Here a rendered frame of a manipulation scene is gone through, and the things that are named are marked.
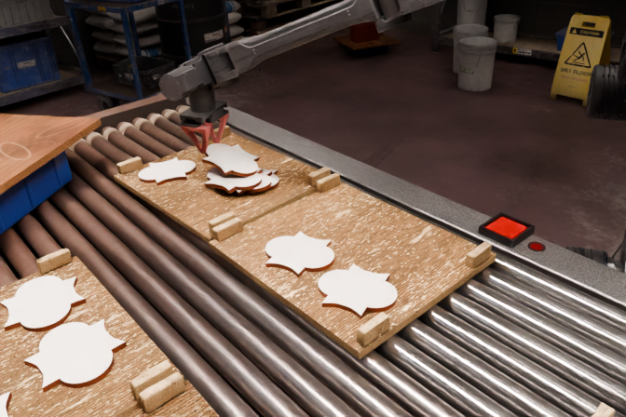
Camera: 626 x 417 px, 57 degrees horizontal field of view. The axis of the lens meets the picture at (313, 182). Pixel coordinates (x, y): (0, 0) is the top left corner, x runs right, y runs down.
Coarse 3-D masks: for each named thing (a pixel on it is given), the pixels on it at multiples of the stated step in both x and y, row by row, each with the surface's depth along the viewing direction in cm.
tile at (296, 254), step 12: (276, 240) 109; (288, 240) 109; (300, 240) 108; (312, 240) 108; (324, 240) 108; (276, 252) 105; (288, 252) 105; (300, 252) 105; (312, 252) 105; (324, 252) 104; (276, 264) 103; (288, 264) 102; (300, 264) 102; (312, 264) 101; (324, 264) 101
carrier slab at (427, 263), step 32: (352, 192) 126; (256, 224) 116; (288, 224) 115; (320, 224) 115; (352, 224) 114; (384, 224) 114; (416, 224) 113; (224, 256) 108; (256, 256) 106; (352, 256) 105; (384, 256) 104; (416, 256) 104; (448, 256) 103; (288, 288) 98; (416, 288) 96; (448, 288) 96; (320, 320) 90; (352, 320) 90; (352, 352) 85
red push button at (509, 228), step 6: (492, 222) 114; (498, 222) 114; (504, 222) 114; (510, 222) 113; (516, 222) 113; (492, 228) 112; (498, 228) 112; (504, 228) 112; (510, 228) 112; (516, 228) 112; (522, 228) 111; (504, 234) 110; (510, 234) 110; (516, 234) 110
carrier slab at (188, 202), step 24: (240, 144) 152; (264, 168) 138; (288, 168) 138; (312, 168) 137; (144, 192) 131; (168, 192) 130; (192, 192) 130; (216, 192) 129; (264, 192) 128; (288, 192) 128; (312, 192) 129; (168, 216) 124; (192, 216) 120; (216, 216) 120; (240, 216) 119
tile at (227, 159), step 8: (216, 144) 135; (224, 144) 135; (208, 152) 131; (216, 152) 132; (224, 152) 133; (232, 152) 133; (240, 152) 134; (208, 160) 128; (216, 160) 129; (224, 160) 130; (232, 160) 130; (240, 160) 131; (248, 160) 132; (256, 160) 134; (224, 168) 127; (232, 168) 128; (240, 168) 128; (248, 168) 129; (256, 168) 130; (240, 176) 128; (248, 176) 128
